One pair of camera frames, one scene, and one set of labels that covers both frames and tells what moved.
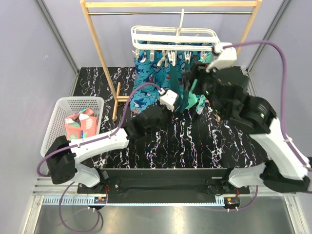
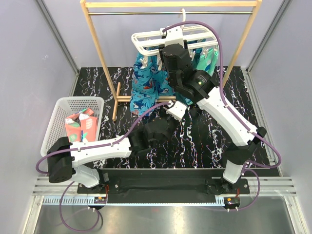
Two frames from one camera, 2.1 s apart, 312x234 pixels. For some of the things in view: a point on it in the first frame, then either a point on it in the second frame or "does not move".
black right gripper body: x=205 y=87 -> x=160 y=48
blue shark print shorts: x=153 y=67 does not move
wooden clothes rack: x=114 y=87 does not move
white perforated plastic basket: x=65 y=107 does not move
